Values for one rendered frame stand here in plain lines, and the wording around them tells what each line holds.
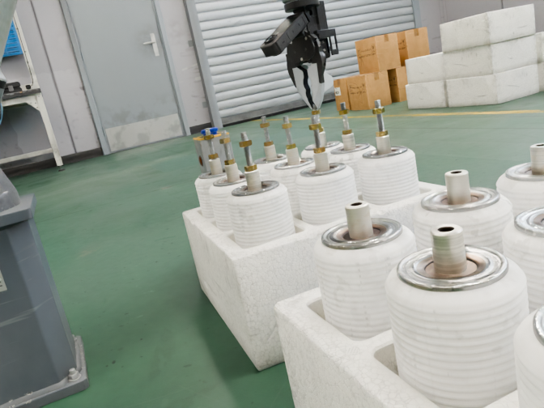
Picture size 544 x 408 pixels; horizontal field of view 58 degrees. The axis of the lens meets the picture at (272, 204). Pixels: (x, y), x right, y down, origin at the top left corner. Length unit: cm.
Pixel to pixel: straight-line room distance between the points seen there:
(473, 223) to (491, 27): 288
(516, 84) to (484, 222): 300
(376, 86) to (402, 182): 372
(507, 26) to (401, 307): 314
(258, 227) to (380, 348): 35
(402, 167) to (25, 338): 64
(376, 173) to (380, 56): 377
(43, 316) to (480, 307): 66
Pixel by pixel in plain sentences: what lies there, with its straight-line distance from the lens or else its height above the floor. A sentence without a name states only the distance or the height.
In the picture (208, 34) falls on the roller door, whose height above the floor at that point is 106.
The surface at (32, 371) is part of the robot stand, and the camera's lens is 87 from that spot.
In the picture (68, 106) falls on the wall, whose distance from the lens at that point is 573.
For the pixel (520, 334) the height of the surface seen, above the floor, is 25.
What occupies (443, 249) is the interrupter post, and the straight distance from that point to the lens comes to 36.
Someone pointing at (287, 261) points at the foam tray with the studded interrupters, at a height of 15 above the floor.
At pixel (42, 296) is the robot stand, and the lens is 85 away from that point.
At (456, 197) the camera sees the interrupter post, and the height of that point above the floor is 26.
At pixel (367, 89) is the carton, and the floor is 17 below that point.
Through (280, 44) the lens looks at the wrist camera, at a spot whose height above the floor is 47.
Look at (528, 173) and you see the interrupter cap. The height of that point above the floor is 25.
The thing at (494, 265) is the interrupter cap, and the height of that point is 25.
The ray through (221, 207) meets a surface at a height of 22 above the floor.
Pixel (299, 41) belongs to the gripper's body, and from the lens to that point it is 104.
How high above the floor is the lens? 40
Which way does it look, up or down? 14 degrees down
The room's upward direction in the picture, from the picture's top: 12 degrees counter-clockwise
